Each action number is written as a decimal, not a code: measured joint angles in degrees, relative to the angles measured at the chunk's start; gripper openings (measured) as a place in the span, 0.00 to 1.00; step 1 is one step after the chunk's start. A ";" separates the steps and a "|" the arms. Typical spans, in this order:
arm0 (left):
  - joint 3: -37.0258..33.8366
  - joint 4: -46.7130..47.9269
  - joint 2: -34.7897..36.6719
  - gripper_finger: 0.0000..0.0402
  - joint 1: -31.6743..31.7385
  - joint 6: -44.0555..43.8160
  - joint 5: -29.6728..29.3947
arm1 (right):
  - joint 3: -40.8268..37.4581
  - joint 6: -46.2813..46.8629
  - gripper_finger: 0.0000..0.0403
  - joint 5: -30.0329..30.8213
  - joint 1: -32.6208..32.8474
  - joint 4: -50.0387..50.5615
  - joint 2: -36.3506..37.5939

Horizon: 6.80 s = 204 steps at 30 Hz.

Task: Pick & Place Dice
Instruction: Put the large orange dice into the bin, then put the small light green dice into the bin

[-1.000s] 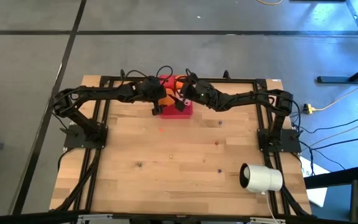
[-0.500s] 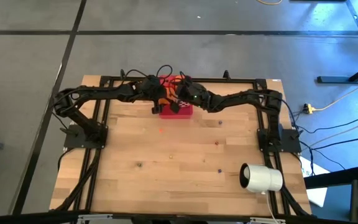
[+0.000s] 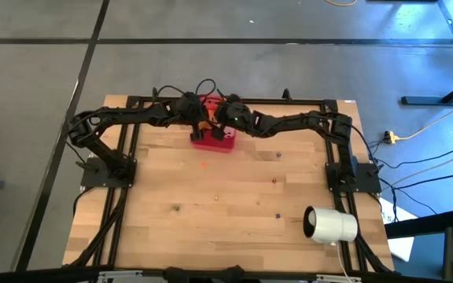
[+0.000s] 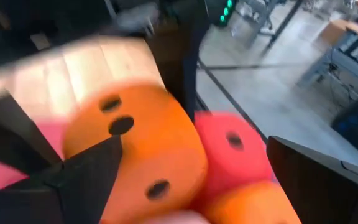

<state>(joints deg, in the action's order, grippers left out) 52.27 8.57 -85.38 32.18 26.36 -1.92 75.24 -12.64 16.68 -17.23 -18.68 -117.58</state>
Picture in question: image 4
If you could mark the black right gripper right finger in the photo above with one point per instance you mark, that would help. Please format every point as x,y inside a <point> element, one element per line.
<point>322,193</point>

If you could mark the large orange foam die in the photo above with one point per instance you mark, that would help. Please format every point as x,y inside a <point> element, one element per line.
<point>253,205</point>
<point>154,149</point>

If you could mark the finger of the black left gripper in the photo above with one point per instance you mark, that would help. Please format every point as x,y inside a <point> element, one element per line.
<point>14,133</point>

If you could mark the large red foam die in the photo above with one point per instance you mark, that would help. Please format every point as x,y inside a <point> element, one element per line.
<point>228,165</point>

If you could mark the large pale pink foam die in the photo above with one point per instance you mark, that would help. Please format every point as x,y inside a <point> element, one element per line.
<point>176,217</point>

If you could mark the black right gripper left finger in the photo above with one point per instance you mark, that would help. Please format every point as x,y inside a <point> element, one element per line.
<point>73,193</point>

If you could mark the cardboard box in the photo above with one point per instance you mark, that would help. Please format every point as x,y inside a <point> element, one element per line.
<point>334,31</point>

